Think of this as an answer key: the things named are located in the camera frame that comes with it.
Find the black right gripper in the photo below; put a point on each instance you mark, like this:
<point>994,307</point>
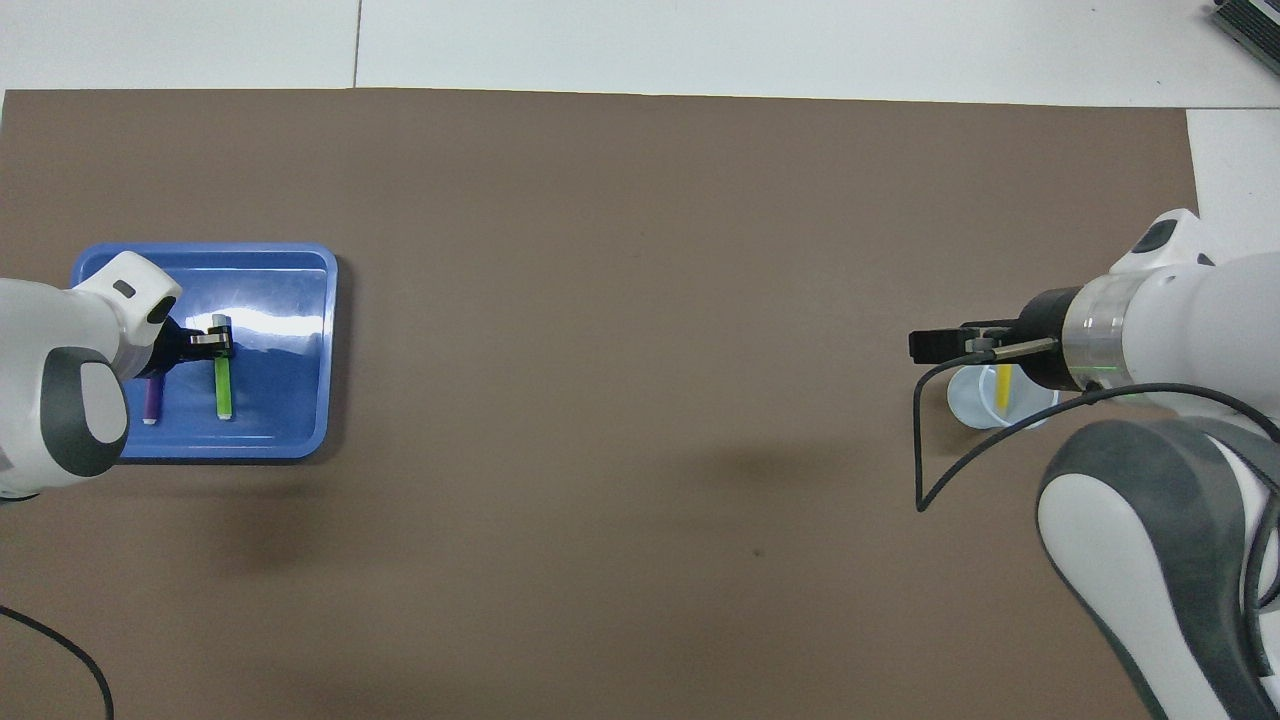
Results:
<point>1045,340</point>

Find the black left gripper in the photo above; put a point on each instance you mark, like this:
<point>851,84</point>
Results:
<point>178,348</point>

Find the green highlighter pen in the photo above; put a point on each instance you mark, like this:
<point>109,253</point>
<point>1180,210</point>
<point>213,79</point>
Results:
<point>224,390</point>

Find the yellow highlighter pen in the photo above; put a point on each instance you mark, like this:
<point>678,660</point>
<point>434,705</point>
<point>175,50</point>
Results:
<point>1002,388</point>

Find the purple highlighter pen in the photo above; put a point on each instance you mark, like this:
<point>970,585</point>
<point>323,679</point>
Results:
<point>152,400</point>

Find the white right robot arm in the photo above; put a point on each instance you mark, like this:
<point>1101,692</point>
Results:
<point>1180,330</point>

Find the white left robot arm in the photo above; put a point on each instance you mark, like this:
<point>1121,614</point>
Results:
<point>60,330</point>

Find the pale blue mesh pen cup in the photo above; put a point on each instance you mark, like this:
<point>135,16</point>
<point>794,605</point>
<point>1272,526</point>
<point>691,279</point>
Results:
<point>973,405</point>

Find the blue plastic tray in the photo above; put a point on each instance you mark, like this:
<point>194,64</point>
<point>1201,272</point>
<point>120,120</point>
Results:
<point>285,400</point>

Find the brown table mat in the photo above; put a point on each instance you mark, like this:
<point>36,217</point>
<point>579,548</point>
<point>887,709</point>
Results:
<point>600,300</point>

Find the grey keyboard device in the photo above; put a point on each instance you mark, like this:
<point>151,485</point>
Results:
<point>1255,25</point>

